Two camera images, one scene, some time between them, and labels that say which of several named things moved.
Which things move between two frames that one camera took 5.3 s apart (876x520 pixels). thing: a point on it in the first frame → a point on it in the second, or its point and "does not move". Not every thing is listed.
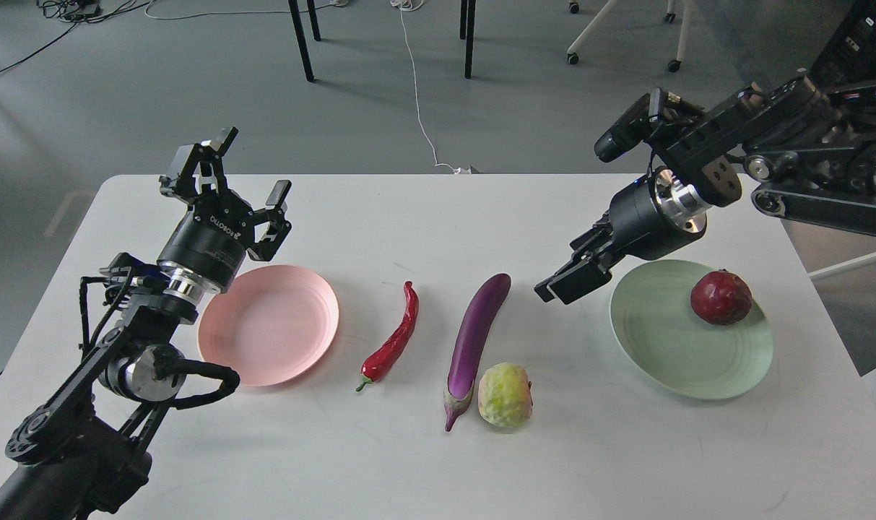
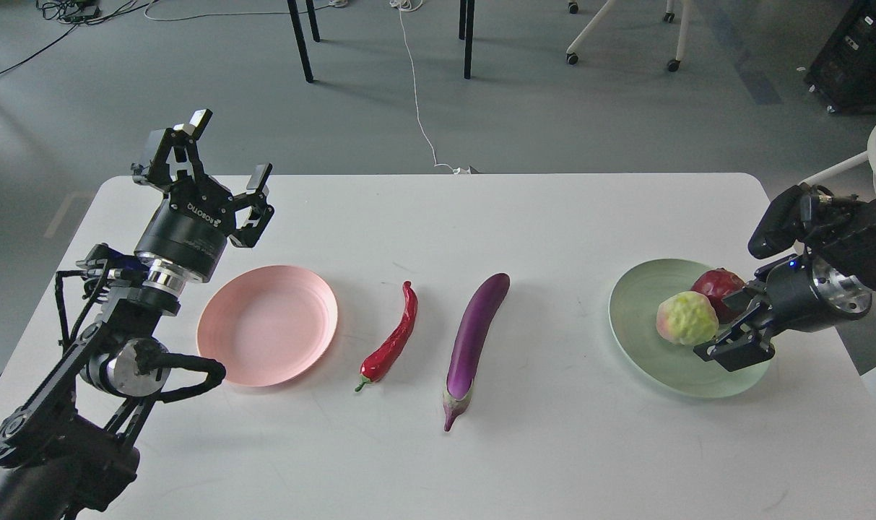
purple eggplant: (471, 333) does not move
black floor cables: (75, 12) does not move
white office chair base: (673, 66) does not move
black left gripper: (208, 248) → (188, 232)
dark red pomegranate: (721, 297) does not move
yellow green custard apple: (505, 399) → (687, 318)
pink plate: (275, 324) does not move
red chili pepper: (375, 366) does not move
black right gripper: (647, 219) → (786, 297)
